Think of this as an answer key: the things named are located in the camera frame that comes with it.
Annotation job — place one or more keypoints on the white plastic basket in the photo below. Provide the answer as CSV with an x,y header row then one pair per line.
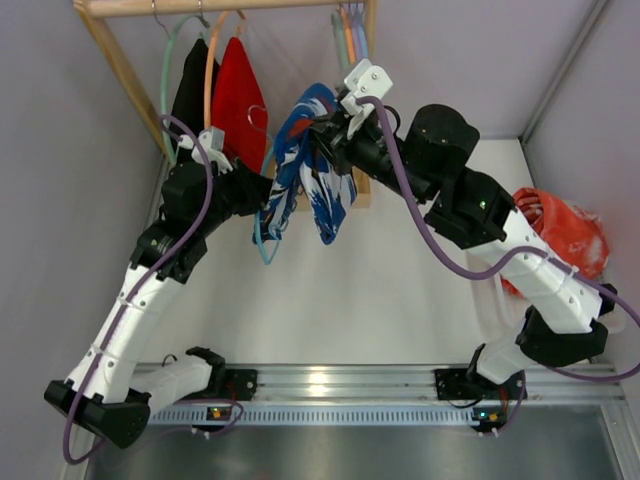
x,y
492,300

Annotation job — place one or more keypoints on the orange hanger with red trousers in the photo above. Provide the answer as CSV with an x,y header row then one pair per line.
x,y
209,68

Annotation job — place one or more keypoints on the aluminium mounting rail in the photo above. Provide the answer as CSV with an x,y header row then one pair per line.
x,y
407,383

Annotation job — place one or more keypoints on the wooden clothes rack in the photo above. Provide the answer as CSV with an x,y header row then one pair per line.
x,y
95,13

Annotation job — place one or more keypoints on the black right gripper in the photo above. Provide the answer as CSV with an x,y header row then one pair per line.
x,y
333,145

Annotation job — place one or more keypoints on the empty green hanger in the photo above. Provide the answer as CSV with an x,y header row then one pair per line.
x,y
340,41

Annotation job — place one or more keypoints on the green hanger with black trousers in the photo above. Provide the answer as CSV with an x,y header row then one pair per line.
x,y
164,81

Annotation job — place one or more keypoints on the empty orange hanger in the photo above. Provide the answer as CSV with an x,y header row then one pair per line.
x,y
348,35

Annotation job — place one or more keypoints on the grey slotted cable duct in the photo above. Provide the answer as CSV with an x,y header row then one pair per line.
x,y
350,415

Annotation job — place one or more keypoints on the red trousers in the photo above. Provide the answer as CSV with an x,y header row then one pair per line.
x,y
238,108

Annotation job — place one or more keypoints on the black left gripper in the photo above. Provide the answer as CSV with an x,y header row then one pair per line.
x,y
252,185

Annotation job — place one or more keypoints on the blue white patterned trousers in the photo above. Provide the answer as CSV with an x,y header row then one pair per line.
x,y
300,166

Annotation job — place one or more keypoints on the black trousers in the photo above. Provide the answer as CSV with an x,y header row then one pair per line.
x,y
188,105

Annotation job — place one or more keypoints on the orange white patterned garment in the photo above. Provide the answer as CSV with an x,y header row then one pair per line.
x,y
574,233

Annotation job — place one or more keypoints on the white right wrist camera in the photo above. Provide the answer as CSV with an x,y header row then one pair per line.
x,y
364,79

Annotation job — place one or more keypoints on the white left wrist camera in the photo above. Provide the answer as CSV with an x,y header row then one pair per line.
x,y
212,140

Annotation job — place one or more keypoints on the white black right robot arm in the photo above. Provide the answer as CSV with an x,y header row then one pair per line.
x,y
471,209

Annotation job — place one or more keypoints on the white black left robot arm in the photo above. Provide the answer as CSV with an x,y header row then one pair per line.
x,y
101,394

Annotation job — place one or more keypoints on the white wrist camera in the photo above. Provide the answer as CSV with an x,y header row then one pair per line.
x,y
364,79
212,140

